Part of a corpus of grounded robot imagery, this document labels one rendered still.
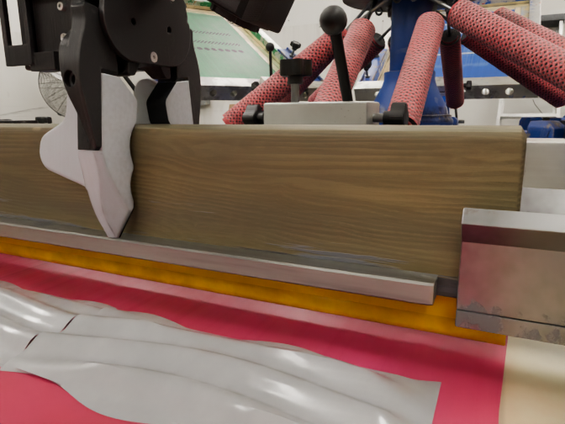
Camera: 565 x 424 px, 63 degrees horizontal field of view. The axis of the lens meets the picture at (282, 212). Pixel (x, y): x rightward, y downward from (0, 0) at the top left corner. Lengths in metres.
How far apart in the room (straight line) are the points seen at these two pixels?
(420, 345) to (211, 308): 0.12
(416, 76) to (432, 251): 0.55
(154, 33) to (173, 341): 0.17
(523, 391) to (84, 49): 0.25
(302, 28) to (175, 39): 4.48
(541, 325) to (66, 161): 0.25
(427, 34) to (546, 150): 0.45
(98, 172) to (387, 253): 0.16
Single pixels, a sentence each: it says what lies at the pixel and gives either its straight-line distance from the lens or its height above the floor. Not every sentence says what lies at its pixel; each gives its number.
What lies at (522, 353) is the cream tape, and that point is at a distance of 0.25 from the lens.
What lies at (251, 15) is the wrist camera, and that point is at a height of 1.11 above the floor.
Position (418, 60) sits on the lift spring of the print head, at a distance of 0.79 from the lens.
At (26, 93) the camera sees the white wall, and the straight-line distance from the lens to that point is 4.98.
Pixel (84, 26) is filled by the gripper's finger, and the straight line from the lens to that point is 0.26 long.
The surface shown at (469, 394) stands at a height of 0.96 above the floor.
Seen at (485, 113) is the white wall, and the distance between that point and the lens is 4.35.
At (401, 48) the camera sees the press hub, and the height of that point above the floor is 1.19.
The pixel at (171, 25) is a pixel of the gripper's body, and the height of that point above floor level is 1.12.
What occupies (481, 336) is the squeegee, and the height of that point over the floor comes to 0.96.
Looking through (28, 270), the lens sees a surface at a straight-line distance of 0.39.
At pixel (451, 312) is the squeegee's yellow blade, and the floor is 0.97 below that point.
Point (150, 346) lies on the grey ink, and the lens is 0.23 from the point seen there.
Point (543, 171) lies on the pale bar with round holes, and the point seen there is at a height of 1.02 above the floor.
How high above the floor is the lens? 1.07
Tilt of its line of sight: 12 degrees down
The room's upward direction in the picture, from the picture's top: 1 degrees counter-clockwise
